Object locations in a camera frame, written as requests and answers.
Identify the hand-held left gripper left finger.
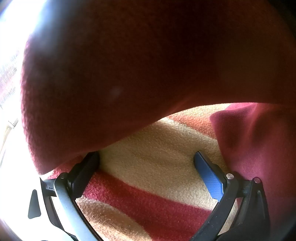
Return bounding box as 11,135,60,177
27,151,100,241

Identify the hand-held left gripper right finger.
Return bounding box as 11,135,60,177
193,151,271,241

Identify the maroon fleece garment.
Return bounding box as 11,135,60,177
20,0,296,241

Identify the printed fleece blanket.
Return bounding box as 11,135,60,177
38,103,239,241

